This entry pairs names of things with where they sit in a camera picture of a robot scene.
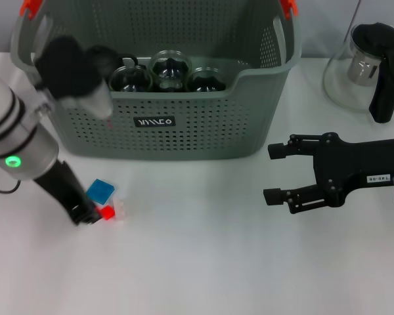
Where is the glass carafe with black handle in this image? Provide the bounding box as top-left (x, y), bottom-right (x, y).
top-left (322, 22), bottom-right (394, 124)

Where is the thin left wrist cable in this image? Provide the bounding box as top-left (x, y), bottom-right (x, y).
top-left (0, 178), bottom-right (22, 194)

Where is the blue square block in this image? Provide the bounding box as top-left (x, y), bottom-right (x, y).
top-left (87, 178), bottom-right (116, 203)

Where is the black clay teapot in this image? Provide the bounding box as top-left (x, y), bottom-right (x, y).
top-left (85, 45), bottom-right (139, 72)

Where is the grey perforated storage bin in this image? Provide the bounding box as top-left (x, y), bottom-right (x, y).
top-left (9, 0), bottom-right (303, 161)

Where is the small white block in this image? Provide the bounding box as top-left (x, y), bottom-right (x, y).
top-left (113, 196), bottom-right (127, 221)

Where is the small red block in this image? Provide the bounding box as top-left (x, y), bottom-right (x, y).
top-left (97, 205), bottom-right (116, 221)

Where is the glass teacup with black base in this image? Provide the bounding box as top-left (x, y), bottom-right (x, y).
top-left (108, 64), bottom-right (154, 93)
top-left (185, 67), bottom-right (227, 93)
top-left (149, 49), bottom-right (193, 93)

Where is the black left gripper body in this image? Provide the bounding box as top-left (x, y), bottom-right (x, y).
top-left (34, 159), bottom-right (91, 226)

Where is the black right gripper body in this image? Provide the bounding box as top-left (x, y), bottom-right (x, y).
top-left (311, 132), bottom-right (394, 209)

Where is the orange bin handle clip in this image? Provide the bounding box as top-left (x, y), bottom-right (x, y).
top-left (20, 0), bottom-right (44, 19)
top-left (280, 0), bottom-right (299, 17)

